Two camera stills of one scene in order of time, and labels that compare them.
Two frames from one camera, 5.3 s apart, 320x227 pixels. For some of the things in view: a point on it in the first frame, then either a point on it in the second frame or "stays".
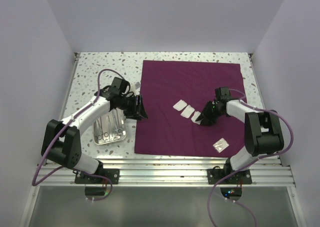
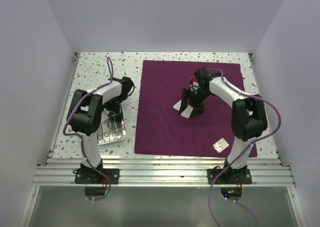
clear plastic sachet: x=221 y=145 stays
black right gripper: x=209 y=120 to x=198 y=108
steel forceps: x=108 y=136 stays
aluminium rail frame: x=191 y=173 stays
